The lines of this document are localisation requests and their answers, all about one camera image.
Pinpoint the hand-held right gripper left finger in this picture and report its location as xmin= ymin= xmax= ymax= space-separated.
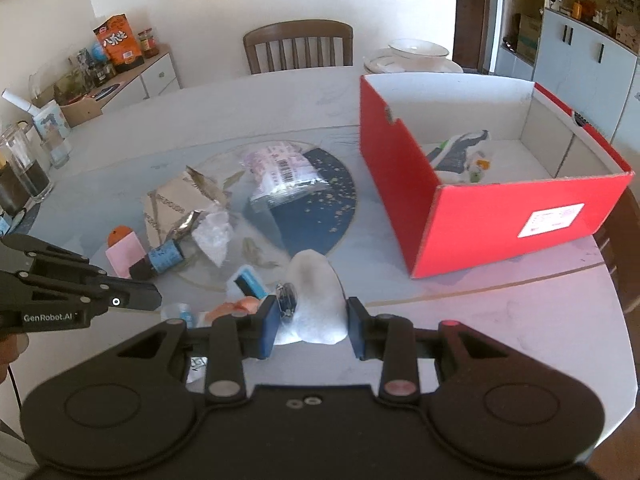
xmin=116 ymin=296 xmax=281 ymax=403

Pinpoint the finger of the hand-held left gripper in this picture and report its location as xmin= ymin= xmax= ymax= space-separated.
xmin=0 ymin=234 xmax=162 ymax=311

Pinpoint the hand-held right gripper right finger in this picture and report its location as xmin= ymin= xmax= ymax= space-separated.
xmin=348 ymin=296 xmax=521 ymax=403

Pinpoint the large white tissue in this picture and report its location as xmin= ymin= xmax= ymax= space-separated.
xmin=277 ymin=250 xmax=349 ymax=346

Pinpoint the silver foil wrapper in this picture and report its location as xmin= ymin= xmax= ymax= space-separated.
xmin=141 ymin=166 xmax=233 ymax=251

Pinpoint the red cardboard box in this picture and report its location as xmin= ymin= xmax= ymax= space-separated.
xmin=359 ymin=74 xmax=635 ymax=279

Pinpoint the painted blue white desktop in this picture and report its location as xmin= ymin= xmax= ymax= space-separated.
xmin=0 ymin=65 xmax=640 ymax=461

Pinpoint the person's left hand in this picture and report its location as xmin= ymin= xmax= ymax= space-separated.
xmin=0 ymin=334 xmax=28 ymax=386

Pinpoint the black metal clip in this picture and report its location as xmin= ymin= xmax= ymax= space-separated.
xmin=275 ymin=282 xmax=299 ymax=323

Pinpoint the pink box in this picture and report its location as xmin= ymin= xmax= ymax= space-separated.
xmin=106 ymin=232 xmax=147 ymax=278

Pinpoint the orange white wrapper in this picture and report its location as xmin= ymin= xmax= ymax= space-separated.
xmin=207 ymin=297 xmax=261 ymax=321

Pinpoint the small bottle with blue label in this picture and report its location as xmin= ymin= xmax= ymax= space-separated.
xmin=131 ymin=240 xmax=185 ymax=281

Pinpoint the small clear blue bottle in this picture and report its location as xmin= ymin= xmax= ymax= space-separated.
xmin=162 ymin=302 xmax=193 ymax=323

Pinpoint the small blue white packet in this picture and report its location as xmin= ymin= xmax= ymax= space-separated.
xmin=227 ymin=266 xmax=268 ymax=301

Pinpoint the small crumpled white tissue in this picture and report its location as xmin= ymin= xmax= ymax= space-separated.
xmin=192 ymin=211 xmax=233 ymax=267

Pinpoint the glass pitcher with dark liquid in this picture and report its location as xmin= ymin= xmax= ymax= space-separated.
xmin=0 ymin=121 xmax=55 ymax=216

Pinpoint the clear drinking glass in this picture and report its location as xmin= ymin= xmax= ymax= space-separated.
xmin=42 ymin=132 xmax=72 ymax=170

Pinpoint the white blue printed mug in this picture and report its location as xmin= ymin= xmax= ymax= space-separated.
xmin=32 ymin=100 xmax=71 ymax=141

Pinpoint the wooden tray box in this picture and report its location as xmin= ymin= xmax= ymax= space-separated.
xmin=60 ymin=95 xmax=108 ymax=128

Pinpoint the white printed plastic packet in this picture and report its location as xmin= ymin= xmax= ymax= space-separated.
xmin=425 ymin=130 xmax=493 ymax=183

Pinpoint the white rolled paper tube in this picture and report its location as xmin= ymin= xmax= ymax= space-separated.
xmin=1 ymin=89 xmax=43 ymax=117

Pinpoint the white sideboard with wooden top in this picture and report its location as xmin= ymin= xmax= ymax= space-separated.
xmin=30 ymin=45 xmax=182 ymax=128

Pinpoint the glass jar with red lid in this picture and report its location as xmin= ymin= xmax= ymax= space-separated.
xmin=138 ymin=28 xmax=160 ymax=58

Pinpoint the orange snack bag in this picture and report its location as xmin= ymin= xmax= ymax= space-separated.
xmin=93 ymin=14 xmax=146 ymax=73

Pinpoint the white porcelain plate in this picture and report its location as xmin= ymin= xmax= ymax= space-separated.
xmin=363 ymin=57 xmax=465 ymax=76
xmin=369 ymin=49 xmax=463 ymax=68

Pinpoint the wooden chair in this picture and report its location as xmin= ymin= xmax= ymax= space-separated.
xmin=243 ymin=20 xmax=354 ymax=76
xmin=595 ymin=200 xmax=640 ymax=316

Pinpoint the white porcelain bowl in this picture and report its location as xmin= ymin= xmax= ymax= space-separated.
xmin=387 ymin=39 xmax=450 ymax=61

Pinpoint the brown wooden door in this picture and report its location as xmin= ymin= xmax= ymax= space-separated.
xmin=455 ymin=0 xmax=493 ymax=73

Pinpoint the brown cardboard box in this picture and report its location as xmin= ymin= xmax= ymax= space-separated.
xmin=515 ymin=14 xmax=543 ymax=58

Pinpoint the white sideboard cabinet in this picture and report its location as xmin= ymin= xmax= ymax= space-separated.
xmin=492 ymin=5 xmax=640 ymax=156

